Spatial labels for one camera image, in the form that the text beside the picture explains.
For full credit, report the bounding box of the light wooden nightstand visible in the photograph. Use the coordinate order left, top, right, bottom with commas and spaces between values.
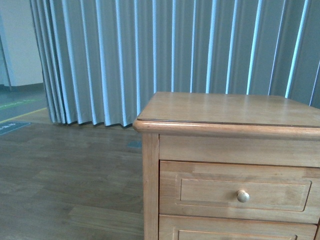
133, 92, 320, 240

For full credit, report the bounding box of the grey pleated curtain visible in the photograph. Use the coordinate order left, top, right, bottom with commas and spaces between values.
30, 0, 320, 126

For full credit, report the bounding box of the wooden drawer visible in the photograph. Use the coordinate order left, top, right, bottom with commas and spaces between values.
159, 215, 317, 240
159, 161, 320, 224

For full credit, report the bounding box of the green floor sign sticker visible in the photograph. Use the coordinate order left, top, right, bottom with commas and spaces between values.
0, 121, 31, 136

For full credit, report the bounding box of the pale round top drawer knob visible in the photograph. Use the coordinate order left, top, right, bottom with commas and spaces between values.
236, 190, 250, 203

